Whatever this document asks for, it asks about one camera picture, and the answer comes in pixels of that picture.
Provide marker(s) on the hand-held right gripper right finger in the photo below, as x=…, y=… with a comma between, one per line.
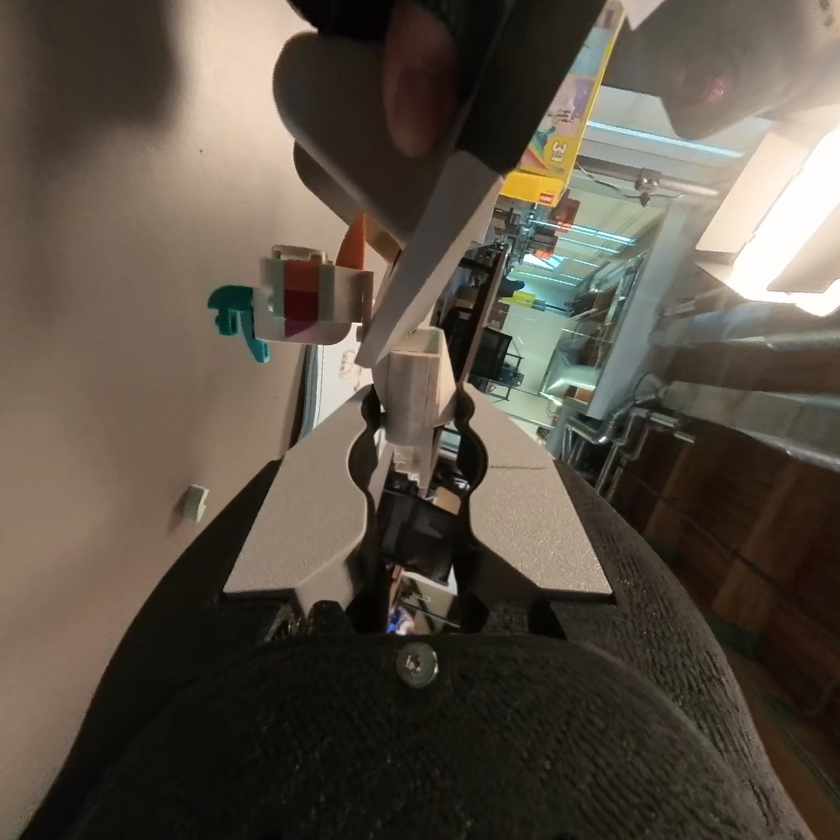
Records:
x=531, y=525

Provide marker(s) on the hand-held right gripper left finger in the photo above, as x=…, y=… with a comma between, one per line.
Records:
x=308, y=525

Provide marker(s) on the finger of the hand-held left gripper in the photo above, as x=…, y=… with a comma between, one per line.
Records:
x=341, y=190
x=436, y=262

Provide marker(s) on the white lego animal model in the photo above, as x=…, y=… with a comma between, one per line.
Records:
x=410, y=394

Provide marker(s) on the small pale lego piece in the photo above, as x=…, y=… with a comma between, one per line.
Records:
x=195, y=504

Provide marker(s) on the yellow lego box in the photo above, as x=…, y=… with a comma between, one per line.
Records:
x=538, y=187

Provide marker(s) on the open lego instruction booklet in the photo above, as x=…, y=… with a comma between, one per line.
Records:
x=334, y=394

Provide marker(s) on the person's left hand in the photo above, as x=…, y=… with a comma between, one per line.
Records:
x=420, y=85

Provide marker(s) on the ceiling light panel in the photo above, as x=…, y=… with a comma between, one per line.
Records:
x=781, y=223

